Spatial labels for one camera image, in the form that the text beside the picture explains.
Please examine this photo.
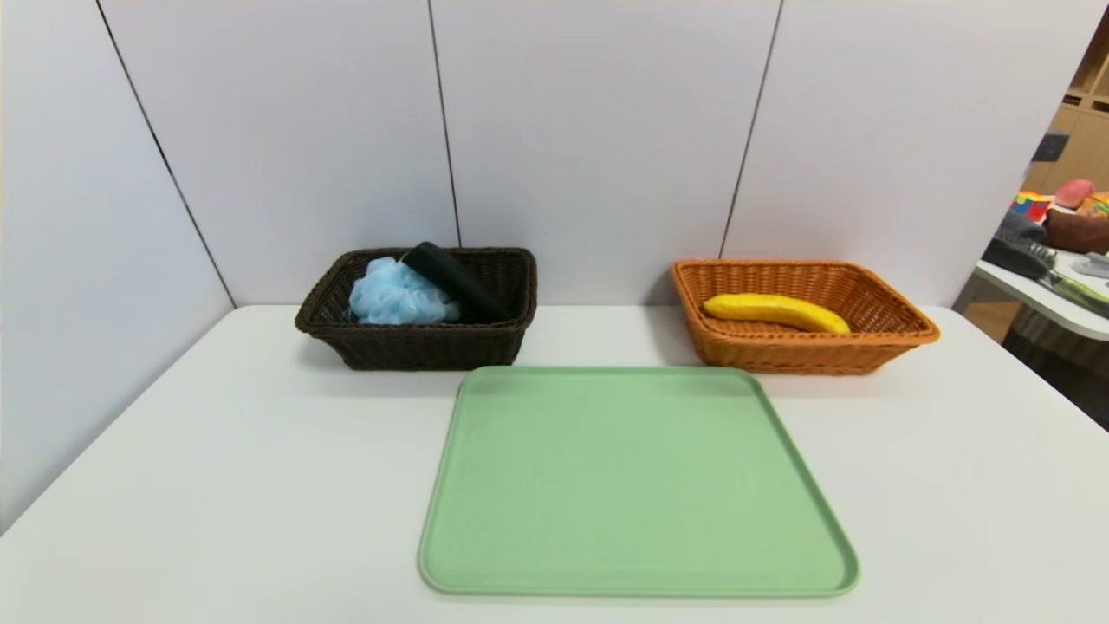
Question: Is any black glasses case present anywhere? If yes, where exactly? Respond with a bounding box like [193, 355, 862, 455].
[403, 242, 514, 324]

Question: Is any light blue mesh bath loofah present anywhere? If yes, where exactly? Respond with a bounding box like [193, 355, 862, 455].
[348, 257, 461, 327]

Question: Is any yellow banana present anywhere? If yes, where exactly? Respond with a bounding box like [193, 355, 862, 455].
[703, 293, 853, 335]

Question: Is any dark brown wicker basket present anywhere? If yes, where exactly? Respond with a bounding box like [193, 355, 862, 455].
[295, 247, 538, 372]

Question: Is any orange wicker basket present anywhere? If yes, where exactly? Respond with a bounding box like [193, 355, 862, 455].
[671, 258, 943, 376]

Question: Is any light green plastic tray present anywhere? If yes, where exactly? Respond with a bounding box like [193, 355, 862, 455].
[418, 365, 861, 599]

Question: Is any black hair brush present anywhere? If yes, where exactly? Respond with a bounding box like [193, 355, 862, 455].
[982, 237, 1060, 280]

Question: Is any white side table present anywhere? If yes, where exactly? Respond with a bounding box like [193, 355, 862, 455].
[975, 230, 1109, 341]

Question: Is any dark gray folded cloth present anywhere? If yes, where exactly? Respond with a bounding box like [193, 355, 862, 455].
[996, 211, 1049, 245]

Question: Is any green and black tool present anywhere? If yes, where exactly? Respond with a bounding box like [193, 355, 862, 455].
[1044, 269, 1109, 318]

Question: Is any brown round plush item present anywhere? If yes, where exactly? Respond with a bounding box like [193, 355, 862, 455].
[1044, 208, 1109, 255]

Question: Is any wooden shelf unit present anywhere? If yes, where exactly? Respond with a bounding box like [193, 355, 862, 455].
[1025, 13, 1109, 196]

